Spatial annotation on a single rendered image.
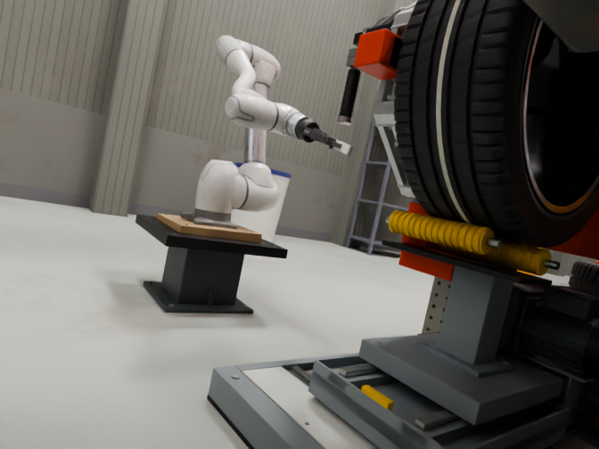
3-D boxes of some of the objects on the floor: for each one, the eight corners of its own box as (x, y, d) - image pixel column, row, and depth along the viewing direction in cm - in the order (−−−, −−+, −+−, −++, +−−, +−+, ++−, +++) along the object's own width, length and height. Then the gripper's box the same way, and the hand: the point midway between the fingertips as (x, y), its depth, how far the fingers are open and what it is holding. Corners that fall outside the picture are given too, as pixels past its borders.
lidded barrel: (260, 236, 464) (273, 172, 459) (288, 248, 415) (302, 176, 411) (210, 229, 430) (224, 160, 426) (234, 240, 382) (250, 163, 377)
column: (438, 365, 159) (463, 258, 156) (416, 354, 167) (439, 252, 164) (452, 363, 165) (476, 260, 162) (430, 352, 173) (454, 254, 170)
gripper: (295, 113, 140) (341, 134, 123) (322, 124, 149) (368, 144, 132) (287, 134, 142) (332, 158, 125) (314, 143, 151) (358, 167, 134)
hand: (343, 147), depth 131 cm, fingers closed
